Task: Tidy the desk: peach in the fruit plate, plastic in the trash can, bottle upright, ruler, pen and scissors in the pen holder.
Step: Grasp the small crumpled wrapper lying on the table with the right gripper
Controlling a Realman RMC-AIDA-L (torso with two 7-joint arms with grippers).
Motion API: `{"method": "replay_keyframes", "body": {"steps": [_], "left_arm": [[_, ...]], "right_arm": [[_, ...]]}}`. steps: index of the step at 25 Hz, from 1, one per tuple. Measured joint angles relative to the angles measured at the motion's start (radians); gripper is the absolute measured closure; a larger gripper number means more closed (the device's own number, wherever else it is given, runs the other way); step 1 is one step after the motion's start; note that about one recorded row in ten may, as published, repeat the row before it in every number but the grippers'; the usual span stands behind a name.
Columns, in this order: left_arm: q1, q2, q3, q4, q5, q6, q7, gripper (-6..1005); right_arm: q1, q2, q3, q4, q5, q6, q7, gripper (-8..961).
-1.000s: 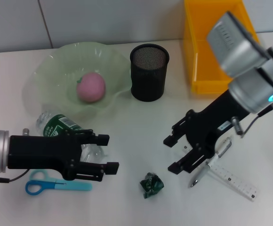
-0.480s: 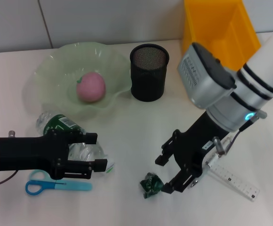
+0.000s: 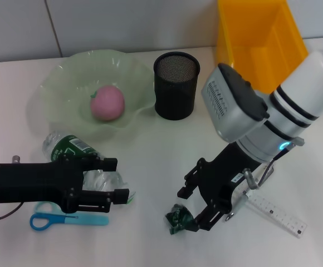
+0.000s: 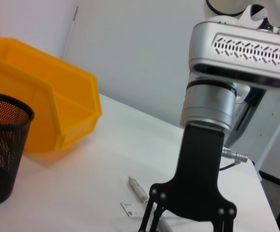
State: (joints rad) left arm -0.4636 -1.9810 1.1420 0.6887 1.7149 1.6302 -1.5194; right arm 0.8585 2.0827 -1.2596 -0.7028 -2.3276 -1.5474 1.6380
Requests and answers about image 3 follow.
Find right gripper cable with plug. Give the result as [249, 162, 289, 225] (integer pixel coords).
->
[243, 144, 293, 190]

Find clear plastic ruler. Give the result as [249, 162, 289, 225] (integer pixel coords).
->
[233, 164, 309, 239]

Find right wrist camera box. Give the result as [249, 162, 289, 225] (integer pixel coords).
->
[200, 63, 271, 143]

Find silver ballpoint pen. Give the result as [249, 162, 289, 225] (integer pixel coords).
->
[224, 191, 253, 223]

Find green glass fruit plate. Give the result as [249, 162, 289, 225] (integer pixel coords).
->
[29, 49, 158, 141]

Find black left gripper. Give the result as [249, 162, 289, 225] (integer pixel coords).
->
[0, 154, 130, 214]

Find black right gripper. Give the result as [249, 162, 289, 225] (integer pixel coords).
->
[177, 143, 264, 231]

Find pink peach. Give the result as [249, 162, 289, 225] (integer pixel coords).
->
[90, 85, 125, 121]

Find yellow plastic bin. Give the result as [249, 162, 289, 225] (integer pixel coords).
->
[216, 0, 310, 95]

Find blue scissors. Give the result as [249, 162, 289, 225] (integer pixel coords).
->
[30, 201, 109, 231]

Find green label water bottle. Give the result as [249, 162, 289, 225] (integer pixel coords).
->
[42, 132, 136, 205]

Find black mesh pen holder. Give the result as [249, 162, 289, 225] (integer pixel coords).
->
[153, 51, 201, 121]

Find green plastic wrapper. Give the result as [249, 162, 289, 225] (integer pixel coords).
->
[165, 203, 194, 236]

